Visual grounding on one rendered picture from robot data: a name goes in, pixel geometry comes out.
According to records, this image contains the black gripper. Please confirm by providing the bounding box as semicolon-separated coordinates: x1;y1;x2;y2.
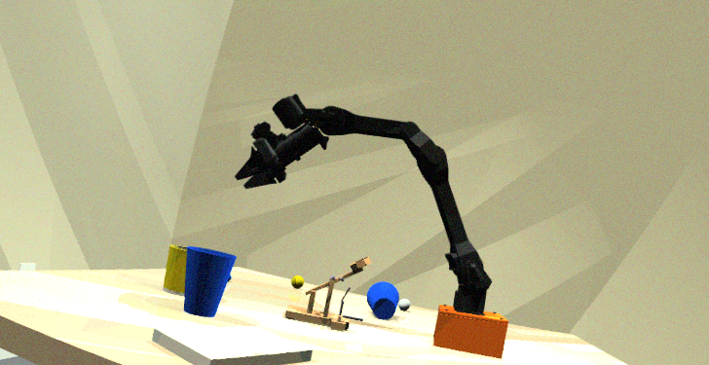
235;134;304;189

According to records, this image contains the yellow cup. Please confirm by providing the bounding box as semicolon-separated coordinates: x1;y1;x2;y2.
163;245;187;296

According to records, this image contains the white ball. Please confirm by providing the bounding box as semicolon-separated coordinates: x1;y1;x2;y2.
398;299;411;310

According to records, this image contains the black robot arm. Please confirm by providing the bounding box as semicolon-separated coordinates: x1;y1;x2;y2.
273;94;492;316

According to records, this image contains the blue plastic cup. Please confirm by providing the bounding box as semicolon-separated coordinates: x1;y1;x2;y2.
367;281;399;320
184;246;237;317

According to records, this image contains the yellow ball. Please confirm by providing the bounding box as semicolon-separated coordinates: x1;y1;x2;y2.
291;275;304;289

